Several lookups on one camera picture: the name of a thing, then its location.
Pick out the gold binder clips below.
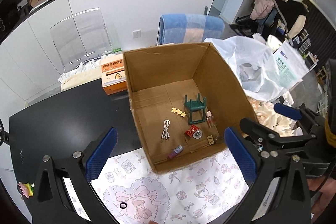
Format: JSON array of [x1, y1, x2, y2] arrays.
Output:
[[207, 135, 215, 145]]

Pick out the round grey badge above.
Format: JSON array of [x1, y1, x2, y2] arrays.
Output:
[[192, 130, 203, 139]]

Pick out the pink clear toner bottle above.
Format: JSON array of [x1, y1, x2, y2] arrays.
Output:
[[206, 111, 217, 128]]

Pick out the red candy wrapper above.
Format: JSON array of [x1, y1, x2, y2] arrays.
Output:
[[185, 125, 199, 138]]

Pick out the purple blue small tube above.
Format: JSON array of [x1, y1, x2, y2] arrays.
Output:
[[167, 145, 183, 160]]

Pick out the white usb cable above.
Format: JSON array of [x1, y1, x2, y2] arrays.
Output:
[[161, 119, 172, 140]]

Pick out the green miniature stool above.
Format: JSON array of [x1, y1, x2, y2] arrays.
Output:
[[184, 93, 207, 125]]

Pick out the gold star hair clip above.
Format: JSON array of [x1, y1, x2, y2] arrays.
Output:
[[171, 107, 187, 118]]

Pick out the cream artificial roses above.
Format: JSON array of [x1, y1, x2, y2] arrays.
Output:
[[248, 97, 303, 137]]

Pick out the patterned white table mat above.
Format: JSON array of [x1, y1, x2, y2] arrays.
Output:
[[63, 146, 250, 224]]

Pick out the white plastic bag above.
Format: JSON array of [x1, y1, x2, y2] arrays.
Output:
[[204, 36, 288, 102]]

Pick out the cartoon boy figurine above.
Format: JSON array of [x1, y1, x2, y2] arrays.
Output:
[[18, 182, 35, 199]]

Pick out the orange tissue box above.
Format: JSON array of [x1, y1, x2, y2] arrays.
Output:
[[101, 56, 127, 95]]

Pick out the large cardboard box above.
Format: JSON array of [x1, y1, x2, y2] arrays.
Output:
[[123, 43, 256, 174]]

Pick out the pink jacket pile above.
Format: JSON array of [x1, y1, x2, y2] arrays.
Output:
[[250, 0, 288, 20]]

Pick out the transparent acrylic chair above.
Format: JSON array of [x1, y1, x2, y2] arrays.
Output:
[[50, 8, 113, 73]]

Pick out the blue checkered blanket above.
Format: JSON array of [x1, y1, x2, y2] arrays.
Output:
[[157, 14, 225, 46]]

